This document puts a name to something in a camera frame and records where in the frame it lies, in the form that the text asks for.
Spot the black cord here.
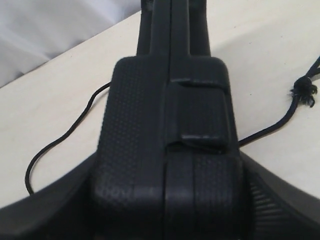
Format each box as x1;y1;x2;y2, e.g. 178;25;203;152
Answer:
25;55;320;196

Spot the black plastic carrying case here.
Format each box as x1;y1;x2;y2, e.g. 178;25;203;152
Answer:
90;0;249;240

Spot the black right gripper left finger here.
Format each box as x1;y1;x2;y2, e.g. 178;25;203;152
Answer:
0;154;100;240

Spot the white backdrop curtain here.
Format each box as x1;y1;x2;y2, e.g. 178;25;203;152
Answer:
0;0;141;87

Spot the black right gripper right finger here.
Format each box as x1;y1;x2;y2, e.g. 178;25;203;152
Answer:
241;153;320;240

